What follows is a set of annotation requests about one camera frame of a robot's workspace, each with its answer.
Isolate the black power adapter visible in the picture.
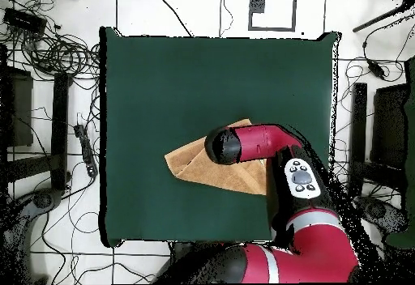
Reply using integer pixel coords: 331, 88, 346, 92
367, 59, 387, 80

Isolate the black power strip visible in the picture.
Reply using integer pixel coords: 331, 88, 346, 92
73, 123, 99, 178

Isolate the flat black device box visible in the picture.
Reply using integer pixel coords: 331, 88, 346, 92
2, 6, 48, 35

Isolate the black flat panel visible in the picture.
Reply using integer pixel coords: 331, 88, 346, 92
0, 66, 34, 148
370, 83, 409, 169

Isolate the grey rectangular frame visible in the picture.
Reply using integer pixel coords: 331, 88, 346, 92
248, 0, 297, 32

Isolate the tangle of black cables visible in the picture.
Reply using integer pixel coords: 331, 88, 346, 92
19, 32, 101, 79

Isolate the dark grey stand leg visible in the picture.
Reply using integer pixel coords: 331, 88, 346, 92
0, 187, 64, 284
354, 195, 409, 234

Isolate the orange terry towel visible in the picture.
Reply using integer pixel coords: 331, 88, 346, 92
164, 118, 268, 196

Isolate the dark green table cloth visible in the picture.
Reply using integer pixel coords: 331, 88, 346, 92
98, 26, 341, 248

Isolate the black rod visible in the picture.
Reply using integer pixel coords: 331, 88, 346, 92
352, 2, 415, 33

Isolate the black stand bar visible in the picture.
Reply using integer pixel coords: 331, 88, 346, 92
50, 72, 71, 190
348, 82, 368, 197

